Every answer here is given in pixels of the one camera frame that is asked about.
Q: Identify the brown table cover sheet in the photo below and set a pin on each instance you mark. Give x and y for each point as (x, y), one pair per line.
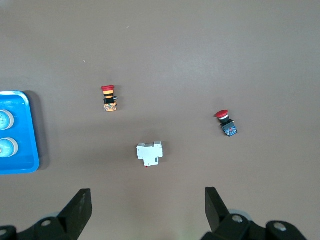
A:
(175, 50)

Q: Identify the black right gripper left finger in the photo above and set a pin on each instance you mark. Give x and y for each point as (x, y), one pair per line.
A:
(75, 215)

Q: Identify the blue call bell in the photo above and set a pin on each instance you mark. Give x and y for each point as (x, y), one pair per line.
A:
(5, 120)
(7, 147)

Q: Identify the white circuit breaker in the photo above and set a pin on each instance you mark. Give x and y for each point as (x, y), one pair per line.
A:
(150, 153)

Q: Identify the blue plastic tray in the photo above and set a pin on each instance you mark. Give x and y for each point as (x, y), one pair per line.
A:
(27, 140)

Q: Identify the red push button blue base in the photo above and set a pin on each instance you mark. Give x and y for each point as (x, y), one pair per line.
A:
(226, 122)

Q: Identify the red emergency stop orange base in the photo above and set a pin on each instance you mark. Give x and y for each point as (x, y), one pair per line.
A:
(109, 100)

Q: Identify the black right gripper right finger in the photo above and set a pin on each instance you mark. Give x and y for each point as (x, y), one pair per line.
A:
(217, 215)

